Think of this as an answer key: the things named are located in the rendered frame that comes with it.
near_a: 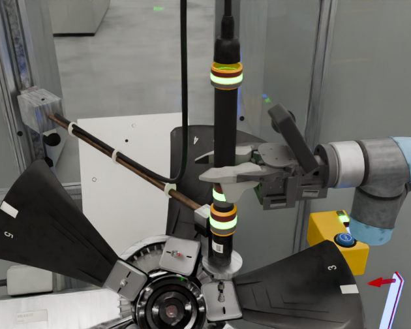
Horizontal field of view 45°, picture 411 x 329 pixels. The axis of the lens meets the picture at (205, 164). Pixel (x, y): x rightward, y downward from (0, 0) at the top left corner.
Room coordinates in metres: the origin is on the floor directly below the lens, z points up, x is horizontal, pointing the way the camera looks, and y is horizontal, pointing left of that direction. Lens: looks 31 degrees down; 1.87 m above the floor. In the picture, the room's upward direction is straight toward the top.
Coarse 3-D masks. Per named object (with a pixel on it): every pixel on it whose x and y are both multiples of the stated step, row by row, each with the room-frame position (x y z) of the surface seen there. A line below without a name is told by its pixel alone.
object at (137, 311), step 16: (160, 272) 0.70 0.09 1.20; (144, 288) 0.62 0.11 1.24; (160, 288) 0.61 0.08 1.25; (176, 288) 0.62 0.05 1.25; (192, 288) 0.61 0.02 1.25; (144, 304) 0.59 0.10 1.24; (160, 304) 0.60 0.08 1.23; (176, 304) 0.60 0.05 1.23; (192, 304) 0.60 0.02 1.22; (144, 320) 0.57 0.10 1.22; (160, 320) 0.58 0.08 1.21; (176, 320) 0.58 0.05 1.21; (192, 320) 0.59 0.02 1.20
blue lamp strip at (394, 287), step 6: (396, 276) 0.71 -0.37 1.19; (396, 282) 0.70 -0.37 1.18; (390, 288) 0.71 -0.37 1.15; (396, 288) 0.70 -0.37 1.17; (390, 294) 0.71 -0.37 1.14; (396, 294) 0.69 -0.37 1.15; (390, 300) 0.70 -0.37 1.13; (390, 306) 0.70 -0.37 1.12; (384, 312) 0.71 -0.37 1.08; (390, 312) 0.69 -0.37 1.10; (384, 318) 0.71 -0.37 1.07; (384, 324) 0.70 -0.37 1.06
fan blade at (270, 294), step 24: (288, 264) 0.73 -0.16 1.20; (312, 264) 0.73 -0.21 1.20; (240, 288) 0.67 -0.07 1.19; (264, 288) 0.67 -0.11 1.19; (288, 288) 0.67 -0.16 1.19; (312, 288) 0.67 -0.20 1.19; (336, 288) 0.68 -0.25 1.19; (264, 312) 0.62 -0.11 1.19; (288, 312) 0.62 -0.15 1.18; (312, 312) 0.62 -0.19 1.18; (336, 312) 0.63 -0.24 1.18; (360, 312) 0.63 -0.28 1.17
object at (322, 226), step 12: (312, 216) 1.05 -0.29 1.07; (324, 216) 1.05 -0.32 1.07; (336, 216) 1.05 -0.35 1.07; (312, 228) 1.03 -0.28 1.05; (324, 228) 1.00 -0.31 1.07; (336, 228) 1.00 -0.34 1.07; (312, 240) 1.02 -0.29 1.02; (336, 240) 0.95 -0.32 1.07; (348, 252) 0.92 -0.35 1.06; (360, 252) 0.92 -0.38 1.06; (348, 264) 0.92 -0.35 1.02; (360, 264) 0.92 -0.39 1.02
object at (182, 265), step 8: (168, 240) 0.73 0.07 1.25; (176, 240) 0.72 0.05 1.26; (184, 240) 0.71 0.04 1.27; (192, 240) 0.70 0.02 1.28; (168, 248) 0.72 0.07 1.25; (176, 248) 0.71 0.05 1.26; (184, 248) 0.70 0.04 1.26; (192, 248) 0.69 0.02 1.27; (168, 256) 0.71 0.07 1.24; (184, 256) 0.69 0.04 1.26; (192, 256) 0.68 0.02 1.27; (160, 264) 0.70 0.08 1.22; (168, 264) 0.69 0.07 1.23; (176, 264) 0.68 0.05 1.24; (184, 264) 0.67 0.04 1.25; (192, 264) 0.66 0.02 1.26; (176, 272) 0.67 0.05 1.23; (184, 272) 0.66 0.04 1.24
